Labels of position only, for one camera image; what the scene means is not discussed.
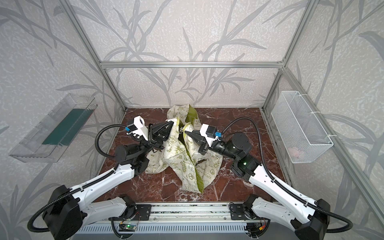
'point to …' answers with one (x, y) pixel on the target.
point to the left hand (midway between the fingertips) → (174, 123)
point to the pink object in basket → (295, 152)
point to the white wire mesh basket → (302, 134)
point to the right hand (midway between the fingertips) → (189, 125)
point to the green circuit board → (130, 227)
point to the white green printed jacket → (182, 155)
